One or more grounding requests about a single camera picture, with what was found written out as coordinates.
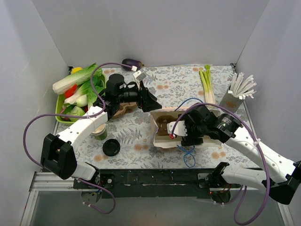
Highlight cardboard cup carrier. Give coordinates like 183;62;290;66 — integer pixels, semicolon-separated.
156;115;176;136
112;102;137;119

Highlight checkered paper takeout bag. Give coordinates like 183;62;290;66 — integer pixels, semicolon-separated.
150;97;223;168

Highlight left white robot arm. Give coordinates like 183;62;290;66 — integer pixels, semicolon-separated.
40;70;162;188

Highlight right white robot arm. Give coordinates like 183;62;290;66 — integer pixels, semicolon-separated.
179;103;301;205

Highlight napa cabbage toy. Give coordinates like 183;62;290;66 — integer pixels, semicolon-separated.
87;86;104;109

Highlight purple eggplant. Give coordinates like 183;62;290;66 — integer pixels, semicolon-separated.
122;58;144;71

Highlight stacked green paper cups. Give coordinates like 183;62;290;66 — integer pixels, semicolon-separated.
92;124;107;140

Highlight round green cabbage toy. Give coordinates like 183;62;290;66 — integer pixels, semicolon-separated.
67;106;85;122

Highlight floral table mat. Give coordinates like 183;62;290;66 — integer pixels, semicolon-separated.
75;65;255;169

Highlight red pepper toy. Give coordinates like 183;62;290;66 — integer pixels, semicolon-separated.
64;84;77;98

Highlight yellow pepper toy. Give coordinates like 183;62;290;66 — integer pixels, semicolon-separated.
71;67;82;74

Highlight celery stalk toy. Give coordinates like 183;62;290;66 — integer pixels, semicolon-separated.
199;65;216;104

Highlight straw holder with straws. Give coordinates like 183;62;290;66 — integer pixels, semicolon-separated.
220;73;257;113

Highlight long white cabbage toy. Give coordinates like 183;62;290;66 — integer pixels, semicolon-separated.
52;63;98;95

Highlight black cup lid on mat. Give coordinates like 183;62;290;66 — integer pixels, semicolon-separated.
103;139;120;157

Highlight green vegetable basket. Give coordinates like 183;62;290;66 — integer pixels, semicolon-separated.
55;74;107;125

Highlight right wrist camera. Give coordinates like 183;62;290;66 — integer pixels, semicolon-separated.
167;121;188;139

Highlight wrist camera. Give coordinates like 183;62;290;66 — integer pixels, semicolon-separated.
167;121;188;139
133;69;147;81

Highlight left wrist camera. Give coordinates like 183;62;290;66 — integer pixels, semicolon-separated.
133;69;147;81

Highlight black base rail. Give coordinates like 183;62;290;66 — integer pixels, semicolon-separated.
72;168;242;200

